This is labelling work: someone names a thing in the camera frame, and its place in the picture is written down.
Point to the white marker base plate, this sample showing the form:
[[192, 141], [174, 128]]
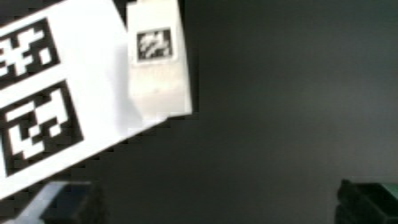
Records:
[[66, 113]]

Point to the white leg by marker plate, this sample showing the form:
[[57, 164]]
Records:
[[156, 60]]

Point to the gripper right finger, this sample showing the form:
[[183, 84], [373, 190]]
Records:
[[366, 203]]

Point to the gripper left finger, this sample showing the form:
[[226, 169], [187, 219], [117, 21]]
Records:
[[66, 204]]

